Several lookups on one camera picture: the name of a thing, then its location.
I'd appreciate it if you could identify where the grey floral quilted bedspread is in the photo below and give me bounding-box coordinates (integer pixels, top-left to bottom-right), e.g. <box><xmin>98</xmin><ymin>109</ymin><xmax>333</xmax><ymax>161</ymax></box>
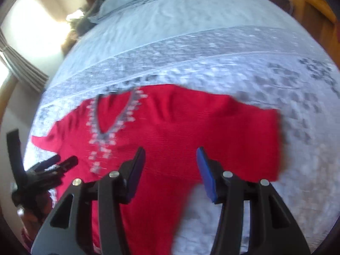
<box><xmin>24</xmin><ymin>0</ymin><xmax>339</xmax><ymax>254</ymax></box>

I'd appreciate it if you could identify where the dark clothes pile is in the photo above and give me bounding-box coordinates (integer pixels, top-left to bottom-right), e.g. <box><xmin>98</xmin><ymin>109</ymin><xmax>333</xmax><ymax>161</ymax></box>
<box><xmin>61</xmin><ymin>0</ymin><xmax>104</xmax><ymax>57</ymax></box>

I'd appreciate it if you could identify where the grey curtain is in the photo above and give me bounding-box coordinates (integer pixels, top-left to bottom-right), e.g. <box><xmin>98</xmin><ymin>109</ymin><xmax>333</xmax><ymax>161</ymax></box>
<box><xmin>1</xmin><ymin>31</ymin><xmax>49</xmax><ymax>93</ymax></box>

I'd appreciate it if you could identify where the wooden dresser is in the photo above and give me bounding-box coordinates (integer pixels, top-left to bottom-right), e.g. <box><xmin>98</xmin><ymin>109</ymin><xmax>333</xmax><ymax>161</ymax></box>
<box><xmin>290</xmin><ymin>0</ymin><xmax>340</xmax><ymax>66</ymax></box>

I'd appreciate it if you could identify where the person left hand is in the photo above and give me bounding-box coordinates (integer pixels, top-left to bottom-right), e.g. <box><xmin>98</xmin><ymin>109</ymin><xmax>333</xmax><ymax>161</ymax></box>
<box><xmin>17</xmin><ymin>191</ymin><xmax>52</xmax><ymax>227</ymax></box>

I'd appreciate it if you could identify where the red knit sweater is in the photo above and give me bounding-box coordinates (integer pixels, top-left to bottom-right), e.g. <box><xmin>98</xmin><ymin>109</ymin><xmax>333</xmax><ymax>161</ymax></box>
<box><xmin>31</xmin><ymin>85</ymin><xmax>281</xmax><ymax>254</ymax></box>

